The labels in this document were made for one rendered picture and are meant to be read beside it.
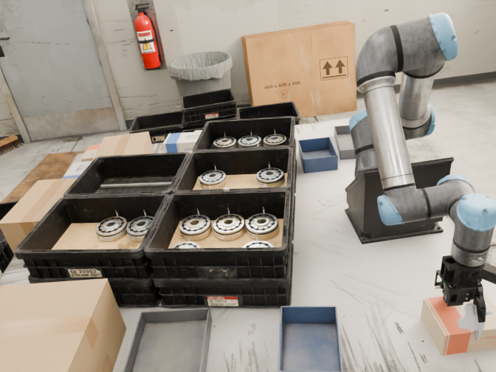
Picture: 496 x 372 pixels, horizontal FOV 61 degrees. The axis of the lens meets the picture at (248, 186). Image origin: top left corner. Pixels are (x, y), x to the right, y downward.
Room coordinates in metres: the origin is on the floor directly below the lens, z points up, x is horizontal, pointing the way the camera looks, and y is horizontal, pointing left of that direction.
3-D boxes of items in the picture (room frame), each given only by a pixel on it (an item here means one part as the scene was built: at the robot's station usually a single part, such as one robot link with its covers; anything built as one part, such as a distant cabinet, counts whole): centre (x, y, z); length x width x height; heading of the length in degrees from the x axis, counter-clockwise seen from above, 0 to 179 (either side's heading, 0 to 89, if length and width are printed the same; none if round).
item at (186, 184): (1.33, 0.04, 0.87); 0.40 x 0.30 x 0.11; 79
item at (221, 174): (1.42, 0.13, 0.86); 0.10 x 0.10 x 0.01
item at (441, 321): (0.71, -0.50, 0.74); 0.16 x 0.12 x 0.07; 90
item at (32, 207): (1.42, 0.77, 0.78); 0.30 x 0.22 x 0.16; 173
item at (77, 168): (1.76, 0.76, 0.75); 0.20 x 0.12 x 0.09; 174
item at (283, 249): (1.04, 0.09, 0.92); 0.40 x 0.30 x 0.02; 79
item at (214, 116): (3.07, 0.21, 0.37); 0.42 x 0.34 x 0.46; 90
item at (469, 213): (0.72, -0.48, 1.06); 0.09 x 0.08 x 0.11; 172
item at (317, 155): (1.72, -0.33, 0.74); 0.20 x 0.15 x 0.07; 177
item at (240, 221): (1.10, 0.08, 0.86); 0.10 x 0.10 x 0.01
